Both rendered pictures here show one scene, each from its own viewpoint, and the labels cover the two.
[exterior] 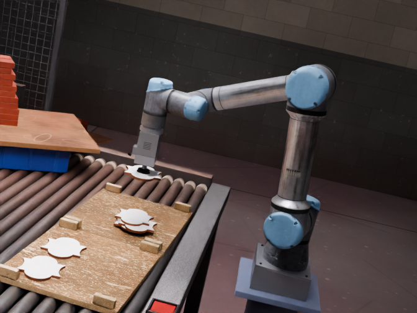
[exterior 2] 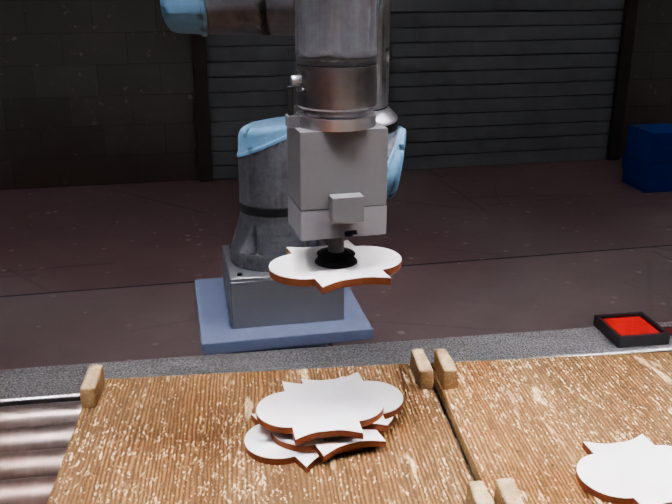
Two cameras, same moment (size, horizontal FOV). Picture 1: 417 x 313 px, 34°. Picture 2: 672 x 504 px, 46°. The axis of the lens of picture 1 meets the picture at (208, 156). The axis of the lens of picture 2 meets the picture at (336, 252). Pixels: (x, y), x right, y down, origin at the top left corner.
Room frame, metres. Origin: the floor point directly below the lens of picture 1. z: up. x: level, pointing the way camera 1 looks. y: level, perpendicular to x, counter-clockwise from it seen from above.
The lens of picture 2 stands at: (2.31, 0.91, 1.41)
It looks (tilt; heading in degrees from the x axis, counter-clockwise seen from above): 20 degrees down; 255
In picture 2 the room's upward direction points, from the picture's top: straight up
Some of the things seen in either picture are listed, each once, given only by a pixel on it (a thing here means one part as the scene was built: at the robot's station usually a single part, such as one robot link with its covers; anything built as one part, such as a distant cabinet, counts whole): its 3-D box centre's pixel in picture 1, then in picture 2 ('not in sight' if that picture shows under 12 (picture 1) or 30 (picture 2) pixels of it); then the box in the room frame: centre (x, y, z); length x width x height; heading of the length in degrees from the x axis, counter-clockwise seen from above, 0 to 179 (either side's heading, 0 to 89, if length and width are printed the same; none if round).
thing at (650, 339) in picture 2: (162, 310); (630, 329); (1.64, 0.03, 0.92); 0.08 x 0.08 x 0.02; 84
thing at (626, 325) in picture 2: (162, 310); (630, 330); (1.64, 0.03, 0.92); 0.06 x 0.06 x 0.01; 84
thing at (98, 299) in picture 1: (104, 300); not in sight; (1.58, 0.18, 0.95); 0.06 x 0.02 x 0.03; 81
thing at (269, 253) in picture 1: (288, 246); (275, 229); (2.09, -0.31, 1.00); 0.15 x 0.15 x 0.10
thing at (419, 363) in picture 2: (152, 244); (421, 368); (1.99, 0.11, 0.95); 0.06 x 0.02 x 0.03; 81
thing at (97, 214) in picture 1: (130, 219); (263, 457); (2.20, 0.21, 0.93); 0.41 x 0.35 x 0.02; 171
